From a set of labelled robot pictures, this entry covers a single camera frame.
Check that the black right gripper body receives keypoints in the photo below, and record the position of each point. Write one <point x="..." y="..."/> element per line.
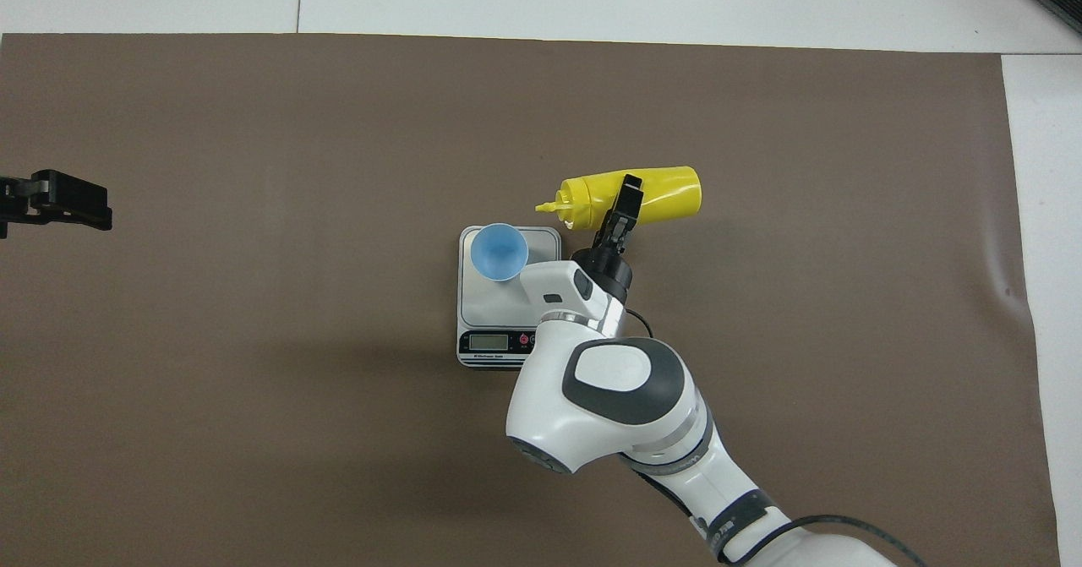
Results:
<point x="609" y="269"/>

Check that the yellow squeeze bottle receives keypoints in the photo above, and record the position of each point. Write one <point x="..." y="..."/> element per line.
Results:
<point x="668" y="195"/>

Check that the light blue plastic cup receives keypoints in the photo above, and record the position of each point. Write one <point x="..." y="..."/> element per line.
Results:
<point x="499" y="253"/>

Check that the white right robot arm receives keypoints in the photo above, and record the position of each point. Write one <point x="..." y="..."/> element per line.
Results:
<point x="609" y="432"/>

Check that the silver digital kitchen scale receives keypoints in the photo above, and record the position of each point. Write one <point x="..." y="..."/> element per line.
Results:
<point x="486" y="313"/>

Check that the brown paper mat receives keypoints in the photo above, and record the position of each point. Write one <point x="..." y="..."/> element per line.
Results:
<point x="254" y="466"/>

